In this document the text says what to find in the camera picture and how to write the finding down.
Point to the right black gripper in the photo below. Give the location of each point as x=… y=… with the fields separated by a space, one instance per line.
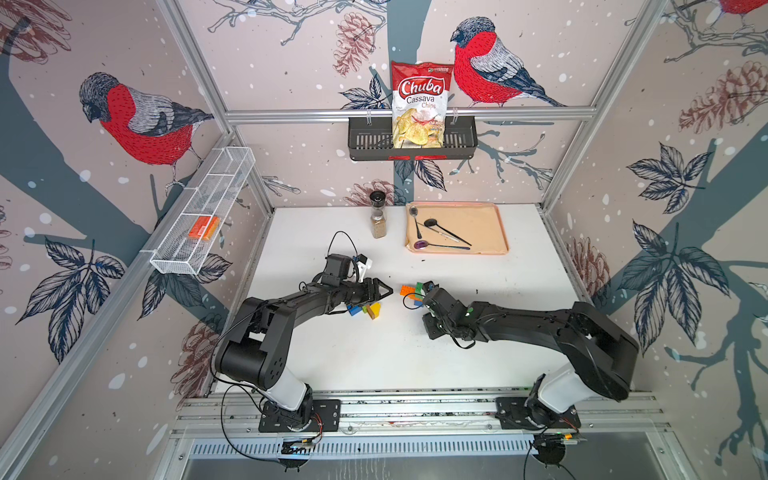
x=427 y=328

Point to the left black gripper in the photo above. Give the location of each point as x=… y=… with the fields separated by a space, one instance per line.
x=375 y=293

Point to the orange brick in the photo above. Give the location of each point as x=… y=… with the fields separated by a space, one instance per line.
x=407 y=290

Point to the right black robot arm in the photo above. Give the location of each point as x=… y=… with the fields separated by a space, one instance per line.
x=601 y=355

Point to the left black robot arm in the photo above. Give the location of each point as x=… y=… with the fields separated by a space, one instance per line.
x=255 y=349

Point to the purple spoon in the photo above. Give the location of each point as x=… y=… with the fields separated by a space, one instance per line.
x=423 y=244

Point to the glass spice shaker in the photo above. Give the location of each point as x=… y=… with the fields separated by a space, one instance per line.
x=378 y=218

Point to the beige tray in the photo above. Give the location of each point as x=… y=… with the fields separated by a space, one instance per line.
x=478 y=223

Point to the black spoon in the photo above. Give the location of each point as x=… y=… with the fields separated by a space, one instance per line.
x=434 y=225

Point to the small grey spoon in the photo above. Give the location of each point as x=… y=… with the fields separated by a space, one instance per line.
x=413 y=211

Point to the Chuba cassava chips bag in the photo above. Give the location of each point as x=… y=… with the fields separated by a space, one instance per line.
x=419 y=104

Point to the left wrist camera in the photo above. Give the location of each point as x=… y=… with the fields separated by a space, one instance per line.
x=340 y=268

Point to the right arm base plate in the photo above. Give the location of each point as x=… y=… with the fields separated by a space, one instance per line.
x=519 y=413

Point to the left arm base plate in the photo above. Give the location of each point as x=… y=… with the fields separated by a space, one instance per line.
x=313 y=417

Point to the black wall basket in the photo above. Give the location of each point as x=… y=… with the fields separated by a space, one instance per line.
x=387 y=139

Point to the orange block in wire basket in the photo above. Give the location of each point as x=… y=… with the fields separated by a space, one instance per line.
x=204 y=228

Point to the white wire wall basket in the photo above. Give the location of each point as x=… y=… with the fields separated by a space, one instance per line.
x=215 y=195

